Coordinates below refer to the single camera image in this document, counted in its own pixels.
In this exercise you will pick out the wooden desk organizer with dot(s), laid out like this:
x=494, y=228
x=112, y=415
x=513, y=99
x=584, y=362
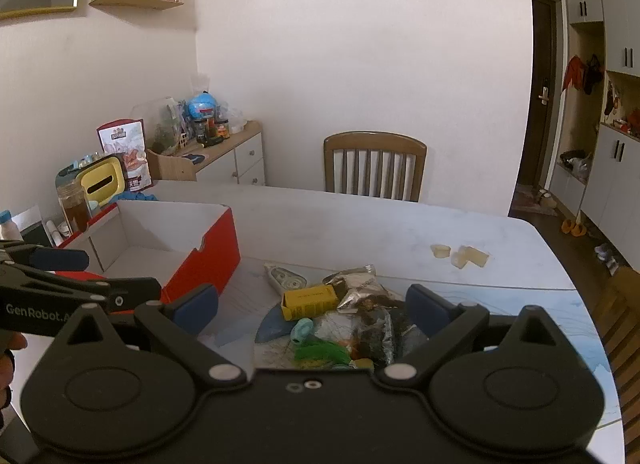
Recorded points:
x=172, y=164

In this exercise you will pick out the white wood-top sideboard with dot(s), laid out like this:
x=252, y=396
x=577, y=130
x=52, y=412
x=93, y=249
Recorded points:
x=245, y=152

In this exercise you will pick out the green yarn bundle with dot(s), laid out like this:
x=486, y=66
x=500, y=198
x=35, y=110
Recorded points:
x=320, y=351

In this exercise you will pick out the grey correction tape dispenser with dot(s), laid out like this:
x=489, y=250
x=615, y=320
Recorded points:
x=285, y=278

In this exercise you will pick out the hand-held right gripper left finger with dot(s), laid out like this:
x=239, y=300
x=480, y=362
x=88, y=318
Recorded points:
x=196, y=308

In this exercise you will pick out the clear plastic bag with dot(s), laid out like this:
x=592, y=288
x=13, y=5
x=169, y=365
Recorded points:
x=162, y=124

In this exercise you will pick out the silver foil snack packet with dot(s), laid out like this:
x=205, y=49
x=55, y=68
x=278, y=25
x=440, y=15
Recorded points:
x=357, y=276

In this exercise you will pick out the glass jar with brown liquid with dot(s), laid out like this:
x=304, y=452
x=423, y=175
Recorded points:
x=74, y=209

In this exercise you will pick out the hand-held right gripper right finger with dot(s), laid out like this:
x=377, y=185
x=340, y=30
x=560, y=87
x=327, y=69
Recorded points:
x=426, y=309

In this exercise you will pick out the black-lid orange label jar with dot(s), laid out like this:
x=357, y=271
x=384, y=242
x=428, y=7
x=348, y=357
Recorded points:
x=222, y=129

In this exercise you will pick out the yellow tissue box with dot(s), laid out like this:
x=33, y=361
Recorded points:
x=102, y=182

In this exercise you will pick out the dark garment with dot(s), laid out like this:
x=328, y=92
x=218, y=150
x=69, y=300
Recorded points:
x=594, y=74

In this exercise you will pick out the orange slippers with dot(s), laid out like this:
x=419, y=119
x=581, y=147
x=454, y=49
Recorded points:
x=572, y=226

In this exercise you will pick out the person's left hand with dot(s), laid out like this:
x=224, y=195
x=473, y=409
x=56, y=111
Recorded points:
x=12, y=342

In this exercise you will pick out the dark blue starry sheet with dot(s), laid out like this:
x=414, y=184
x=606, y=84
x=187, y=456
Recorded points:
x=275, y=329

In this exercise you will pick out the red snack bag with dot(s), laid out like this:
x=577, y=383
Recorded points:
x=125, y=154

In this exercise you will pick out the dark plastic wrapper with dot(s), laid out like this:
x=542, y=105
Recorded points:
x=387, y=339

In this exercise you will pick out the small turquoise clip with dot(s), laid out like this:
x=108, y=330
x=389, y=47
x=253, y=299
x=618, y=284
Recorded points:
x=302, y=330

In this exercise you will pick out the small yellow cardboard box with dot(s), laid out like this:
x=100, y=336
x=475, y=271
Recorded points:
x=310, y=300

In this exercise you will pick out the white wardrobe cabinet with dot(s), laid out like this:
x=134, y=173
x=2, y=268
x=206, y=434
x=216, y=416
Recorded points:
x=620, y=169

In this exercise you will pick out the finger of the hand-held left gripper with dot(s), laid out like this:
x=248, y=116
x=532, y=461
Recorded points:
x=57, y=260
x=135, y=290

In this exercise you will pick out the black-lid dark jar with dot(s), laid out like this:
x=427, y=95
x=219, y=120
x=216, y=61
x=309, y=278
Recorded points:
x=200, y=130

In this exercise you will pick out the white bottle with blue cap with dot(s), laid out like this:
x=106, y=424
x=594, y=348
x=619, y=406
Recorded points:
x=7, y=228

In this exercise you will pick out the wooden dining chair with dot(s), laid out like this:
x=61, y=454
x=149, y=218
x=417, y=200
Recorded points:
x=375, y=140

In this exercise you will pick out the dark brown door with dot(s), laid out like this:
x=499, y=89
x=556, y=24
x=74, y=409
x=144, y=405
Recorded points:
x=540, y=69

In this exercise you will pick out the red garment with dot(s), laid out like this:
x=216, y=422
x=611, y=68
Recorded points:
x=572, y=72

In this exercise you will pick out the red cardboard box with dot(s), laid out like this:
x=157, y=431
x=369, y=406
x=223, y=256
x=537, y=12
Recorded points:
x=210, y=254

